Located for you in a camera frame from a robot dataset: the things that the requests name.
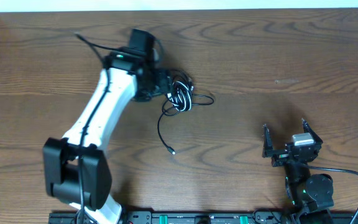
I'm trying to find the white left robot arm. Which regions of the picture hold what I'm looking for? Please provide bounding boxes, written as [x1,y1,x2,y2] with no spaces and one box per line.
[42,29,172,223]

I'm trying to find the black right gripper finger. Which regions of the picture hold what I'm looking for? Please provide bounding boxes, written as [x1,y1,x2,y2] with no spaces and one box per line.
[302,119,323,144]
[262,124,274,157]

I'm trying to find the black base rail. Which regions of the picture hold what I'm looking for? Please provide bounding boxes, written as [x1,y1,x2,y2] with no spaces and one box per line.
[47,210,352,224]

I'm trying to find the thin black USB cable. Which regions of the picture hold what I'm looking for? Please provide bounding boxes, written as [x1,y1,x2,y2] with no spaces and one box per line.
[157,68,215,156]

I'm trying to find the white USB cable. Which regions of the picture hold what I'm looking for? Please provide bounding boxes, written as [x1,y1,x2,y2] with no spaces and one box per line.
[168,80,193,112]

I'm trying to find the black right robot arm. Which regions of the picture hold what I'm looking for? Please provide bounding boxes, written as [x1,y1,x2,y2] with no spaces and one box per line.
[262,120,334,223]

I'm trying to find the thick black USB cable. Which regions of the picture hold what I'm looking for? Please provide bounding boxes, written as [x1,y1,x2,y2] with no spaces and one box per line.
[162,70,195,116]

